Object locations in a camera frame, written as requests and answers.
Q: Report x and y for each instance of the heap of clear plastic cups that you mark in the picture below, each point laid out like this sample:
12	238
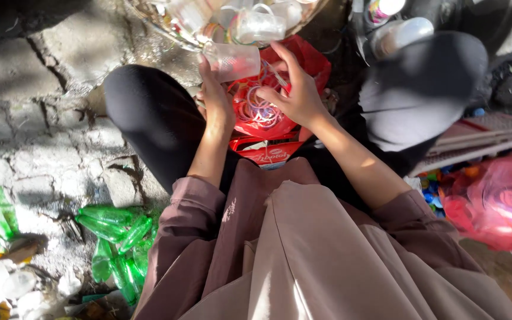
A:
256	26

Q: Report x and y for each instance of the pink label plastic bottle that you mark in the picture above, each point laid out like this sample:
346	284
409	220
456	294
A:
382	9

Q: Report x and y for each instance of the person's black trousers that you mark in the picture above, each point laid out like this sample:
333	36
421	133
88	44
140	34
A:
153	115

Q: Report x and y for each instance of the red plastic bag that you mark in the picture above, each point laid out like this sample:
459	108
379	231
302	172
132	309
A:
309	62

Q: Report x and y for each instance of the heap of mixed plastic litter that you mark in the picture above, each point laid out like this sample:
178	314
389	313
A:
11	284

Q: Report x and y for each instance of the heap of green plastic bottles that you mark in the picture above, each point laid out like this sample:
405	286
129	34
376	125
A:
118	240

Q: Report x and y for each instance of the person's left fingers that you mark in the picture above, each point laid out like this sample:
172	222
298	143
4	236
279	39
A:
206	71

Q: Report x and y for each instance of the person's right hand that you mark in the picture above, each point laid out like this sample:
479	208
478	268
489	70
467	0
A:
300	100

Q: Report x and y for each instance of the clear plastic cup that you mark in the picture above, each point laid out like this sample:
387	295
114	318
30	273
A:
233	61

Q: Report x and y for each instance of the white plastic bottle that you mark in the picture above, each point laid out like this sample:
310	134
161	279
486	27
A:
405	35

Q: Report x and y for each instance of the red bag of bottle caps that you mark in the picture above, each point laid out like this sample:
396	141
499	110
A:
500	200

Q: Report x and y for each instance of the pile of coloured bottle caps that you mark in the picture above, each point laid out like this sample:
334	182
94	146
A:
431	191

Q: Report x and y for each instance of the person's left hand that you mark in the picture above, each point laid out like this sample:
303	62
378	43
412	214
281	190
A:
218	106

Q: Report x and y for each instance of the red printed snack packet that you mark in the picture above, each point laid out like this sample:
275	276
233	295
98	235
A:
269	151

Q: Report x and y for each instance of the woven basket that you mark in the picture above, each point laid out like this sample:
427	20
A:
158	22

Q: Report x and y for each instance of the person's brown top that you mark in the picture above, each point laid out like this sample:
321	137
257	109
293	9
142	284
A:
309	257

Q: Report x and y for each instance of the heap of coloured plastic rings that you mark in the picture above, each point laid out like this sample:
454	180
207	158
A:
256	111

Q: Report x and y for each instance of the white plastic crate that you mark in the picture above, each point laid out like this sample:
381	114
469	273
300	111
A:
482	137

